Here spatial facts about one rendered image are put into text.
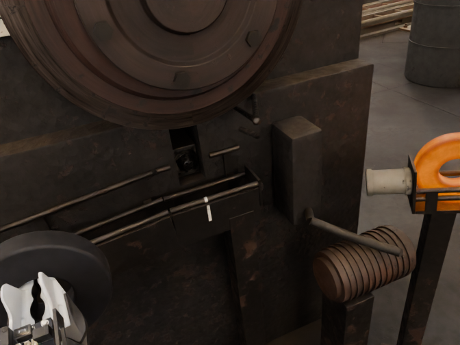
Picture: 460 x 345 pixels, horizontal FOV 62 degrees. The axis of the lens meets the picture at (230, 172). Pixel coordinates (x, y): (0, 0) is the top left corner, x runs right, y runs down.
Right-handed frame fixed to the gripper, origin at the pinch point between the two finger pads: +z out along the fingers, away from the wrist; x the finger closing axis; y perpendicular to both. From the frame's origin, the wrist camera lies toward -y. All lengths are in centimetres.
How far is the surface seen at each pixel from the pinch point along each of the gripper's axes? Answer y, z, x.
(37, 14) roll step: 19.1, 27.0, -8.7
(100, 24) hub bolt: 19.6, 19.4, -15.8
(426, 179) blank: -19, 5, -71
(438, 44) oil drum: -98, 150, -250
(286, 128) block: -12, 25, -48
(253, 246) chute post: -35, 13, -36
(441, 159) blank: -14, 5, -73
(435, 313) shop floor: -87, -6, -97
